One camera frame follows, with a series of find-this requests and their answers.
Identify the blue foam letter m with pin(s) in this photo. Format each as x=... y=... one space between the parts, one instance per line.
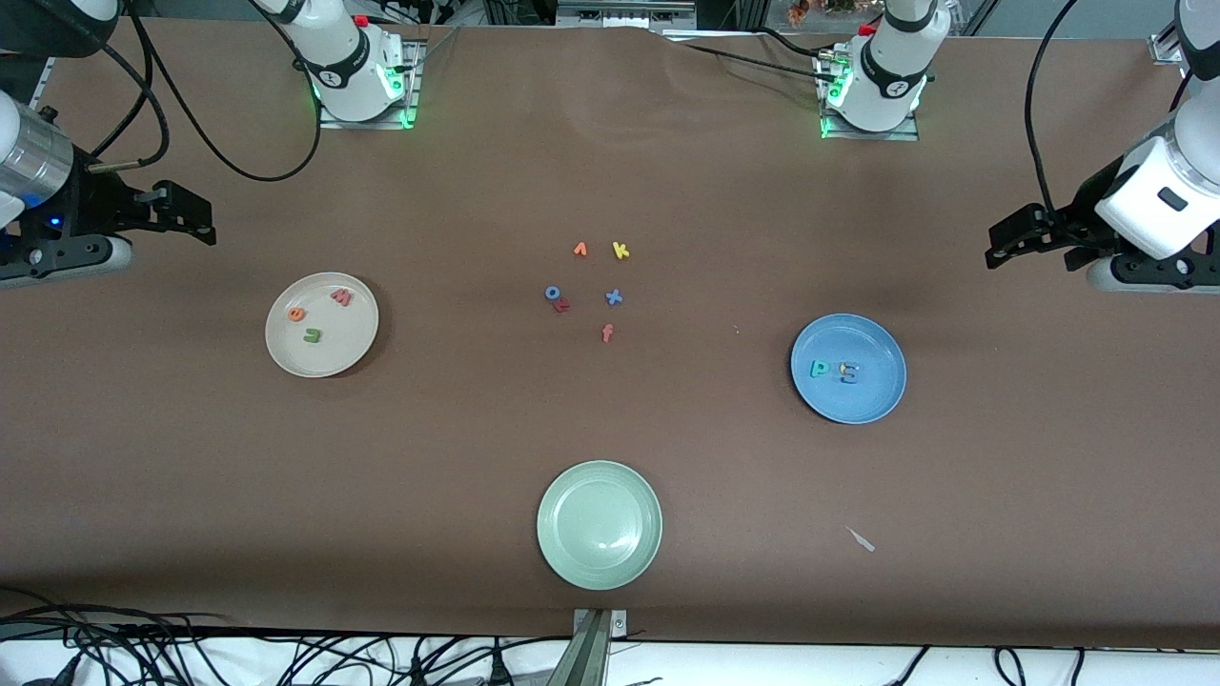
x=849 y=375

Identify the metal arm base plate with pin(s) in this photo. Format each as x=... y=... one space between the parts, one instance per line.
x=872 y=135
x=362 y=122

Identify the pink foam letter w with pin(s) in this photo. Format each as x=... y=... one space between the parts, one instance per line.
x=341 y=297

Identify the orange flower decoration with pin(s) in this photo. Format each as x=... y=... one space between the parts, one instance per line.
x=799 y=11

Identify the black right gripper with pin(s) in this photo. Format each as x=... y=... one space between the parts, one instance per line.
x=97 y=202

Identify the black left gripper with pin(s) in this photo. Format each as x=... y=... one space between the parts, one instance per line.
x=1084 y=211

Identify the aluminium frame profile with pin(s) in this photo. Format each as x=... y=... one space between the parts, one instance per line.
x=1163 y=46

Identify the brown table cover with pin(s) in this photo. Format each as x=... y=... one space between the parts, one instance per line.
x=429 y=457

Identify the blue round plate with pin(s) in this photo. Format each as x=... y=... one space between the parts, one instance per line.
x=848 y=405

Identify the pale green round plate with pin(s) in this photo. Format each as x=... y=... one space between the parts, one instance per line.
x=599 y=524

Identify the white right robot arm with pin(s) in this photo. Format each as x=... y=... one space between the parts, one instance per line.
x=353 y=67

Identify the metal table bracket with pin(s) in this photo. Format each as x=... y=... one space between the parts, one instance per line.
x=593 y=648

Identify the white paper scrap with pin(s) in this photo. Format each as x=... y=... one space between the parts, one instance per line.
x=861 y=539

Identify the beige round plate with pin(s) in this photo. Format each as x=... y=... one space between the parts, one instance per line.
x=334 y=357

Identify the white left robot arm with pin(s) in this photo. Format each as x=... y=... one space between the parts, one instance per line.
x=891 y=67

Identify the grey metal equipment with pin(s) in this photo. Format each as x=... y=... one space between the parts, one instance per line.
x=624 y=13

